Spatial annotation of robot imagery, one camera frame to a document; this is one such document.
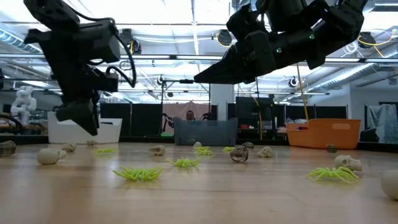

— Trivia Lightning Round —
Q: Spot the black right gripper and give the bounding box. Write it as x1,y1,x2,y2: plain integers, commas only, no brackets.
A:
193,4,318,85

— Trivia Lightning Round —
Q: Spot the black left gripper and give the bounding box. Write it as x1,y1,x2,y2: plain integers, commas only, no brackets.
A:
24,20,121,136

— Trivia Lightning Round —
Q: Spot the white plastic bin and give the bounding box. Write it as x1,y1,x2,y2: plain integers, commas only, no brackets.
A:
47,111,123,144

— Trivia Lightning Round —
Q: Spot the black tripod stand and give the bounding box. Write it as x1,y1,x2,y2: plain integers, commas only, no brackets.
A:
159,78,195,134

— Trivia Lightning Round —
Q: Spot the pink curtain backdrop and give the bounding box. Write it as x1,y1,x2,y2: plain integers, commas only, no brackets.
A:
162,101,213,135

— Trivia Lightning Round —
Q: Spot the dark grey translucent bin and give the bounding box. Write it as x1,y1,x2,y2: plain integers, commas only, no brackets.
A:
173,117,239,147

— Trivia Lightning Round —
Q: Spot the orange plastic bin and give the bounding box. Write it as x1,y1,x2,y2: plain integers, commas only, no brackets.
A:
285,118,362,150

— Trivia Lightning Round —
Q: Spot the black bag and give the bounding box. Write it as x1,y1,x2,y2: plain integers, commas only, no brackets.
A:
359,128,380,143

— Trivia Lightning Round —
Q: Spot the grey plastic cover sheet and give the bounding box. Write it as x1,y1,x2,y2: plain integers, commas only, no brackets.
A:
366,103,398,143

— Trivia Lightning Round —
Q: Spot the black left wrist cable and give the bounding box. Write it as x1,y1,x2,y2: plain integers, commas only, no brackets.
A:
65,6,137,89

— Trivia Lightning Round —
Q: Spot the yellow cable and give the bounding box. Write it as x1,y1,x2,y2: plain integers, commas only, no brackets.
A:
295,63,310,122

